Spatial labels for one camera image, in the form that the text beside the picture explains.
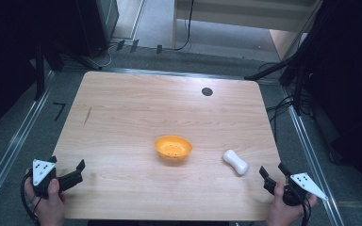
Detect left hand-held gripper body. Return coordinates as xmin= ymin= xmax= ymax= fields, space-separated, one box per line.
xmin=30 ymin=158 xmax=85 ymax=200

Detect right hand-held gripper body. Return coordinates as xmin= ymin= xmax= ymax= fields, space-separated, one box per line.
xmin=263 ymin=171 xmax=329 ymax=207

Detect white bottle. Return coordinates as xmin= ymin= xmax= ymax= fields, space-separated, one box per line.
xmin=222 ymin=149 xmax=250 ymax=176

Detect orange perforated bowl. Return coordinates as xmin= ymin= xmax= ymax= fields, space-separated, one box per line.
xmin=154 ymin=135 xmax=193 ymax=163

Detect person's right hand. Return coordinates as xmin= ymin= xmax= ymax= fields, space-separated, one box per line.
xmin=265 ymin=181 xmax=319 ymax=226

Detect person's left hand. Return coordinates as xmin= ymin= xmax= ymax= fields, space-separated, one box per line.
xmin=23 ymin=169 xmax=67 ymax=226

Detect black metal stand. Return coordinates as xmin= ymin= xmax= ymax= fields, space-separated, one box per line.
xmin=244 ymin=46 xmax=309 ymax=116
xmin=33 ymin=40 xmax=47 ymax=102

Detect black cabinet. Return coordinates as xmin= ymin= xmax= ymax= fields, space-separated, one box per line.
xmin=74 ymin=0 xmax=120 ymax=58

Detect white shelf unit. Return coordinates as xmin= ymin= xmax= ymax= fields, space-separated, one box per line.
xmin=172 ymin=0 xmax=323 ymax=51

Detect metal floor rail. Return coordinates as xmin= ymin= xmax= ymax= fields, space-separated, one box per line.
xmin=0 ymin=70 xmax=57 ymax=218
xmin=281 ymin=87 xmax=346 ymax=226

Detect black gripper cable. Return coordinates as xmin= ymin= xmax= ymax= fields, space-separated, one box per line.
xmin=20 ymin=172 xmax=42 ymax=226
xmin=290 ymin=187 xmax=313 ymax=226

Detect black floor cables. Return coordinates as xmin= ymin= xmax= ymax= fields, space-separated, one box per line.
xmin=265 ymin=93 xmax=296 ymax=135

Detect white floor cable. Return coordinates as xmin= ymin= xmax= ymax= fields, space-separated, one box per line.
xmin=88 ymin=42 xmax=118 ymax=69

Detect black hanging cable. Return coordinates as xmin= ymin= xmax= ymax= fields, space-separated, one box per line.
xmin=173 ymin=0 xmax=196 ymax=52

